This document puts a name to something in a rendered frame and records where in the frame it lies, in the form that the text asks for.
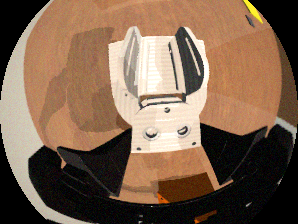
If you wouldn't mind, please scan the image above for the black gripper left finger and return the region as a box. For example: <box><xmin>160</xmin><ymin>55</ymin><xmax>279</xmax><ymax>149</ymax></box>
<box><xmin>56</xmin><ymin>128</ymin><xmax>133</xmax><ymax>197</ymax></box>

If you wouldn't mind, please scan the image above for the yellow flat plate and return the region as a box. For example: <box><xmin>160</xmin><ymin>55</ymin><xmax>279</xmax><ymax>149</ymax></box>
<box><xmin>242</xmin><ymin>0</ymin><xmax>263</xmax><ymax>24</ymax></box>

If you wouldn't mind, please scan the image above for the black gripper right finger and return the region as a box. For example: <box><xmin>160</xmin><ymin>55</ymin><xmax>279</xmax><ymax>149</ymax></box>
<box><xmin>200</xmin><ymin>123</ymin><xmax>269</xmax><ymax>186</ymax></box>

